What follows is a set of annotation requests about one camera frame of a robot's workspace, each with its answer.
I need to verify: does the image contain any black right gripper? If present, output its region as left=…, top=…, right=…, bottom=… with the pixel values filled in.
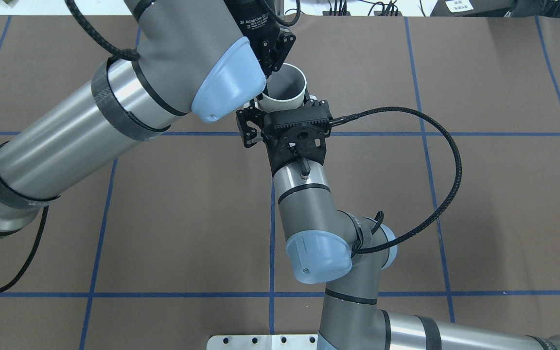
left=235, top=98, right=330, bottom=175

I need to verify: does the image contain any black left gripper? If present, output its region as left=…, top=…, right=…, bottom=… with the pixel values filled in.
left=224, top=0, right=296, bottom=78

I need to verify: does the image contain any white cup with handle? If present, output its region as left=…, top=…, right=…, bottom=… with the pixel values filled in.
left=258, top=63, right=311, bottom=112

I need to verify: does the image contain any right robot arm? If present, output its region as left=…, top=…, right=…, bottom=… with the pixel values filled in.
left=236, top=98, right=560, bottom=350

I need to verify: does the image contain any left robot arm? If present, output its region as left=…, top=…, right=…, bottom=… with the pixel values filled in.
left=0, top=0, right=296, bottom=239

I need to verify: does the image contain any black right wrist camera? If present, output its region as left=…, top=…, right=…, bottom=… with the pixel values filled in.
left=262, top=105, right=332, bottom=140

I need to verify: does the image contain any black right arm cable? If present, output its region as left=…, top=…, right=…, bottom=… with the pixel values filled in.
left=332, top=107, right=462, bottom=256

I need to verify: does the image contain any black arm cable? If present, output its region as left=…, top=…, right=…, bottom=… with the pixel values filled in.
left=332, top=107, right=462, bottom=256
left=0, top=0, right=140, bottom=299

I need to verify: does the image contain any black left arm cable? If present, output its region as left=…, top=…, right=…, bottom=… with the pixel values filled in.
left=0, top=0, right=140, bottom=299

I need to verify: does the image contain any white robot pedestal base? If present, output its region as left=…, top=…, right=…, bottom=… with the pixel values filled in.
left=206, top=334, right=336, bottom=350

